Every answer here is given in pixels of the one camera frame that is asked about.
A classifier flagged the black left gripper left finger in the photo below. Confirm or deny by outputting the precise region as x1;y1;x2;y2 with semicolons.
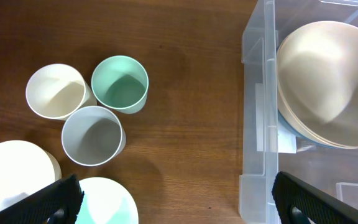
0;174;84;224

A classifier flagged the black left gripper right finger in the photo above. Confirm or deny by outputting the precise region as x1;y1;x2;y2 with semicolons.
272;171;358;224

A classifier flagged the mint small bowl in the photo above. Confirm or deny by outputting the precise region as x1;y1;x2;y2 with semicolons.
75;177;139;224

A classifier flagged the white small bowl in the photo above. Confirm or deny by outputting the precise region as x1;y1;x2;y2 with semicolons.
0;140;62;211

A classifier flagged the grey plastic cup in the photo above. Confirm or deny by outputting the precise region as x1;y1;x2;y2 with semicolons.
61;106;127;167

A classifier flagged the blue shallow bowl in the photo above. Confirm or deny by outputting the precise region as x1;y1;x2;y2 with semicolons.
277;111;335;149

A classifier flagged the cream plastic cup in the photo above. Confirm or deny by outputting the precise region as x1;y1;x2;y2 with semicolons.
25;63;97;121

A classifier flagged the mint green plastic cup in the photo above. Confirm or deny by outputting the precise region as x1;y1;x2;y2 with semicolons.
91;55;150;114

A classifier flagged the beige shallow bowl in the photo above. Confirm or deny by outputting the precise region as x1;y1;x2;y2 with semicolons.
277;21;358;149

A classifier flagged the clear plastic storage bin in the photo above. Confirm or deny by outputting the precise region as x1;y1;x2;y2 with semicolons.
239;0;358;223

